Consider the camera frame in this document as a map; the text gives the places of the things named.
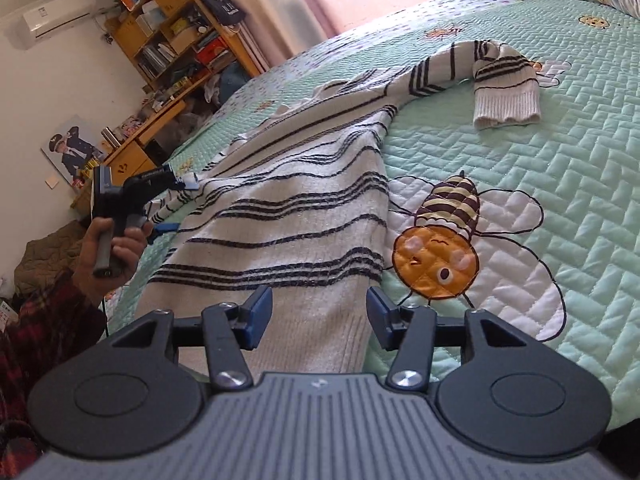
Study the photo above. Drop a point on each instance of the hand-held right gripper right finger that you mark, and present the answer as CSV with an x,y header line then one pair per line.
x,y
380,317

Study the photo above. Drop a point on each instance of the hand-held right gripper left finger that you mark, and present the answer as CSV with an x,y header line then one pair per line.
x,y
259,316

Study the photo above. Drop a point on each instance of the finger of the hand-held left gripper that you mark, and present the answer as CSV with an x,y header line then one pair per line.
x,y
185,182
165,229

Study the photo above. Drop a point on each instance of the striped white sweater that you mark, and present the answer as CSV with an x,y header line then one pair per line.
x,y
300,210

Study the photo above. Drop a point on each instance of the person's left forearm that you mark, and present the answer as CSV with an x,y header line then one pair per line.
x,y
45,330

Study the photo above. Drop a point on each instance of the person's left hand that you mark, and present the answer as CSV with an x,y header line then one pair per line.
x,y
82,270

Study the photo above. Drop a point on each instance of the wooden desk with drawers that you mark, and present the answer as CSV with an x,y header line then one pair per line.
x,y
135,155

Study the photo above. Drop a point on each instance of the metal thermos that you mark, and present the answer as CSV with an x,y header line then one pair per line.
x,y
107,136

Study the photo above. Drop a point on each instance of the brown jacket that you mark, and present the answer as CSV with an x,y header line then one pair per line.
x,y
50,255

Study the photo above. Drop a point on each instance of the blue bag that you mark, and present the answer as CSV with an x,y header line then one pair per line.
x,y
232,82

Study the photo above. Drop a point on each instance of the wooden bookshelf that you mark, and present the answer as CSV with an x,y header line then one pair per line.
x,y
170,25

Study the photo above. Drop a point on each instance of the navy tote bag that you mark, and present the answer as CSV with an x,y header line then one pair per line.
x,y
222,5

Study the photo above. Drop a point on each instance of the pink curtain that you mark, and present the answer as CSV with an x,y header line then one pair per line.
x,y
270,5

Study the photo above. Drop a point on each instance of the white air conditioner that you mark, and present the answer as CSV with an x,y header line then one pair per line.
x,y
45,17

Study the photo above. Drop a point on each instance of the green bee-print bedspread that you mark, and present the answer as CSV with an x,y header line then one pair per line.
x,y
550,160

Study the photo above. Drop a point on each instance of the wall poster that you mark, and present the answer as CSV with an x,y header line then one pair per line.
x,y
72,152

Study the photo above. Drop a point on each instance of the white wall switch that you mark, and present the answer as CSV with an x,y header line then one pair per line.
x,y
52,181

